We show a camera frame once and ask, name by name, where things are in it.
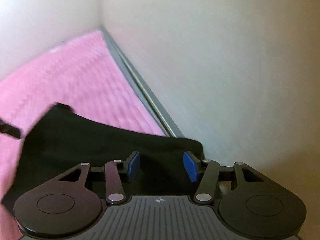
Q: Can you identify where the beige wooden headboard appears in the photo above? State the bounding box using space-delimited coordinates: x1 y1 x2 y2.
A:
100 28 184 138

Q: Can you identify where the pink ribbed blanket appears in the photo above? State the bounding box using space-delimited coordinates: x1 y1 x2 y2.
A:
0 29 167 240

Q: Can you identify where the black garment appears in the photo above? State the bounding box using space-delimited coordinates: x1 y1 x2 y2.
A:
2 104 204 212

